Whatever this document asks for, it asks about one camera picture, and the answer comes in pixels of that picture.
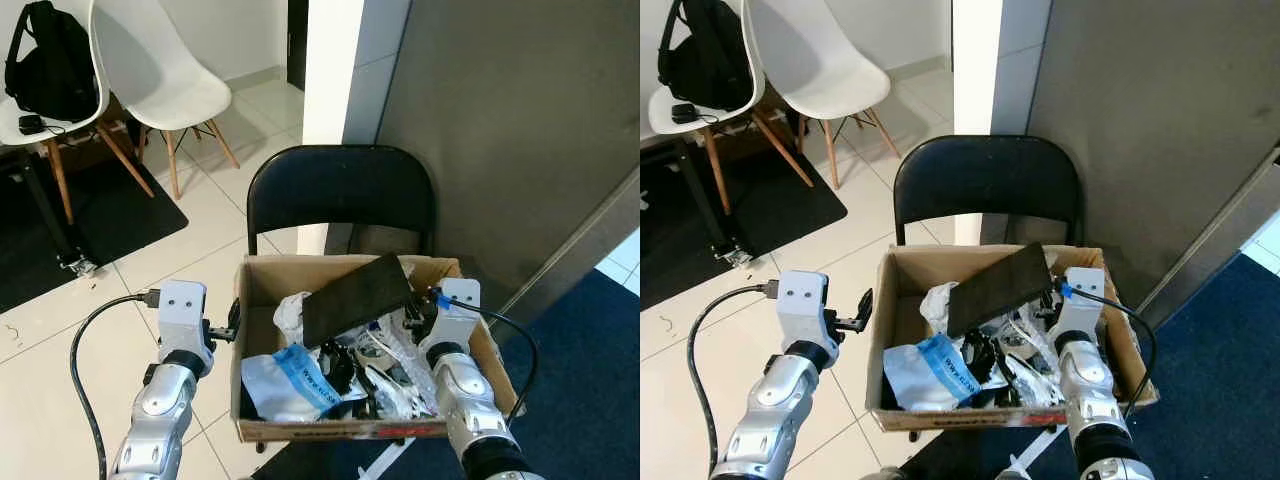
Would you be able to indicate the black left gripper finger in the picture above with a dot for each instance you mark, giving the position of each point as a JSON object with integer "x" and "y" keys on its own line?
{"x": 865, "y": 308}
{"x": 235, "y": 318}

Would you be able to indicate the brown cardboard box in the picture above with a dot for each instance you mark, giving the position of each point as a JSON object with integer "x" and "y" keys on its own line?
{"x": 262, "y": 275}
{"x": 910, "y": 265}

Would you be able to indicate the crumpled clear plastic bag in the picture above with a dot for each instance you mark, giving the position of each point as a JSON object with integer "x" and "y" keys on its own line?
{"x": 290, "y": 315}
{"x": 935, "y": 305}

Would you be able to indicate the black flat panel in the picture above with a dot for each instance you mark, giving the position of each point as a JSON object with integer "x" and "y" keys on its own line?
{"x": 355, "y": 300}
{"x": 1000, "y": 290}

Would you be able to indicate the white blue plastic bag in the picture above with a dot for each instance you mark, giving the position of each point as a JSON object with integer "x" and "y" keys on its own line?
{"x": 285, "y": 385}
{"x": 925, "y": 375}

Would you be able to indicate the black floor mat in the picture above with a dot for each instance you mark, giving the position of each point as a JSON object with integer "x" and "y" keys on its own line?
{"x": 790, "y": 205}
{"x": 110, "y": 225}

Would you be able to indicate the black folding chair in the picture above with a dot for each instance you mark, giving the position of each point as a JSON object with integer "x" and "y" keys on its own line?
{"x": 985, "y": 180}
{"x": 340, "y": 190}

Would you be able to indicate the black stand with casters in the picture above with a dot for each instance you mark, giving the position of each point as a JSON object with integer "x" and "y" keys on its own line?
{"x": 715, "y": 210}
{"x": 55, "y": 225}

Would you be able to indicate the grey metal door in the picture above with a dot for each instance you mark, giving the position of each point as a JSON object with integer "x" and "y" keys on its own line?
{"x": 1150, "y": 110}
{"x": 510, "y": 120}

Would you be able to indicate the white wooden-legged chair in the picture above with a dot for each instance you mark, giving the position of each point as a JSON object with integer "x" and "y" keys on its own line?
{"x": 160, "y": 70}
{"x": 815, "y": 55}
{"x": 740, "y": 115}
{"x": 75, "y": 130}

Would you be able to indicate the small black charger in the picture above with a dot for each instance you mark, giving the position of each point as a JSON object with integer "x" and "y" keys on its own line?
{"x": 685, "y": 113}
{"x": 31, "y": 124}

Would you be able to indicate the black backpack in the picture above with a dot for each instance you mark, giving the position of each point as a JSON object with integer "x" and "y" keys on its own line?
{"x": 705, "y": 55}
{"x": 50, "y": 60}

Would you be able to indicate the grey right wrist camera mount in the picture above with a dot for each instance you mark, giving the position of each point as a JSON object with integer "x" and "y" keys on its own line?
{"x": 460, "y": 305}
{"x": 1085, "y": 300}

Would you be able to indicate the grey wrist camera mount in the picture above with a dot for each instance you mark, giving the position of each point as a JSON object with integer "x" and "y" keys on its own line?
{"x": 182, "y": 310}
{"x": 460, "y": 305}
{"x": 1085, "y": 300}
{"x": 803, "y": 305}

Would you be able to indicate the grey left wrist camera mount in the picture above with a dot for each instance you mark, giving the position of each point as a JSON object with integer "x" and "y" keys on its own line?
{"x": 803, "y": 305}
{"x": 182, "y": 310}

